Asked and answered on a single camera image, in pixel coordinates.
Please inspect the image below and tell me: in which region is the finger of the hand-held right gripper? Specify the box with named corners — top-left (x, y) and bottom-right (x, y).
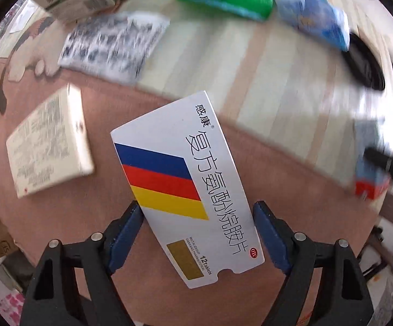
top-left (364, 146), bottom-right (393, 191)

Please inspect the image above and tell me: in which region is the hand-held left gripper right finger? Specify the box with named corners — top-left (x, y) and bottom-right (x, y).
top-left (253, 201), bottom-right (375, 326)

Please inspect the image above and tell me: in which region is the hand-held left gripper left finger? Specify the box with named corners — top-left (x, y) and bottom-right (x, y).
top-left (19, 200), bottom-right (145, 326)

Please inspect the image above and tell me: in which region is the blue and red box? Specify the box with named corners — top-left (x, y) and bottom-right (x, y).
top-left (353, 119), bottom-right (393, 200)

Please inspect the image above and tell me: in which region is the white striped medicine box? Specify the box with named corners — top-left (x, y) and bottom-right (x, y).
top-left (110, 90), bottom-right (265, 290)

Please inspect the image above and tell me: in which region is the blue packet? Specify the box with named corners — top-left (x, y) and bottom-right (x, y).
top-left (274, 0), bottom-right (351, 52)

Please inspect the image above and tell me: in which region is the silver blister pack sheet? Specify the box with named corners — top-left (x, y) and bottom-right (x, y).
top-left (58, 11), bottom-right (170, 83)

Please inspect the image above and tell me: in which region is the black round object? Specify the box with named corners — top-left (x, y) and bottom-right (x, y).
top-left (341, 32), bottom-right (386, 92)

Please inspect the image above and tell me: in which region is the pink cat print tablecloth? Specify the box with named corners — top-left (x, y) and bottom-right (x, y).
top-left (0, 0), bottom-right (393, 326)

